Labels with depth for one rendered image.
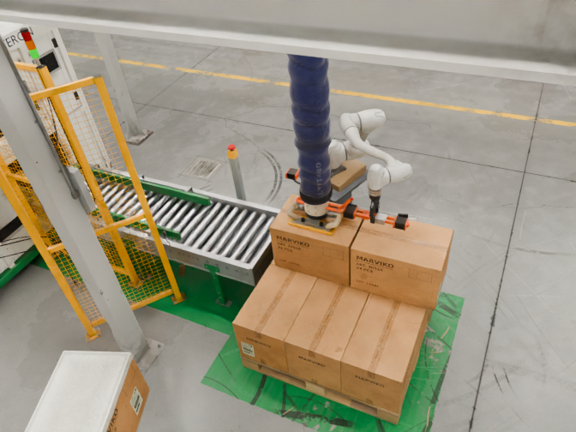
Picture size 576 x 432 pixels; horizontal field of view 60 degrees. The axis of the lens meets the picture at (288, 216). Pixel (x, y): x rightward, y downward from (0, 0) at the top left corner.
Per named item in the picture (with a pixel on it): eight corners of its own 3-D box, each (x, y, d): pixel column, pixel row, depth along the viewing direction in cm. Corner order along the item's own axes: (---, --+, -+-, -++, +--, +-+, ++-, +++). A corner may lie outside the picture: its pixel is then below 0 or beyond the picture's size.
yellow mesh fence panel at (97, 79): (87, 342, 413) (-50, 120, 274) (85, 333, 420) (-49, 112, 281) (187, 299, 438) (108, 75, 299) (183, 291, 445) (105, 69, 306)
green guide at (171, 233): (34, 205, 467) (30, 197, 461) (43, 198, 474) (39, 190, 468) (175, 247, 408) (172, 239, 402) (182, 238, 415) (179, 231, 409)
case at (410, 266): (351, 287, 362) (350, 248, 335) (367, 249, 388) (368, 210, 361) (435, 310, 340) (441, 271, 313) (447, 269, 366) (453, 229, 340)
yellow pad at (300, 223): (287, 225, 358) (286, 219, 354) (293, 216, 364) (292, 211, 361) (332, 236, 345) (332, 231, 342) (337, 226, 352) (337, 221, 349)
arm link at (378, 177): (370, 192, 316) (390, 188, 317) (370, 172, 305) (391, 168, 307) (364, 183, 324) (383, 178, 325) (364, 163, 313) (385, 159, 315)
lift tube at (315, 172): (295, 201, 344) (280, 57, 275) (308, 182, 358) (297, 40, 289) (325, 207, 336) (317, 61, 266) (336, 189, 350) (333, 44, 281)
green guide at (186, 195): (75, 171, 502) (71, 165, 496) (81, 166, 509) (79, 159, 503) (209, 206, 443) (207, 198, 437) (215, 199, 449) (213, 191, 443)
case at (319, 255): (274, 265, 384) (268, 227, 358) (295, 231, 411) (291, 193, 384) (349, 285, 363) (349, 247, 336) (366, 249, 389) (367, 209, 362)
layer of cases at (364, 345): (240, 355, 374) (231, 323, 347) (296, 263, 439) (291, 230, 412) (398, 414, 329) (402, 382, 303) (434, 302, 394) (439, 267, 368)
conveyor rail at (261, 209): (86, 179, 517) (79, 164, 505) (89, 176, 521) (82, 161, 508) (287, 231, 432) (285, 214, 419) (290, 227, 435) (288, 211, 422)
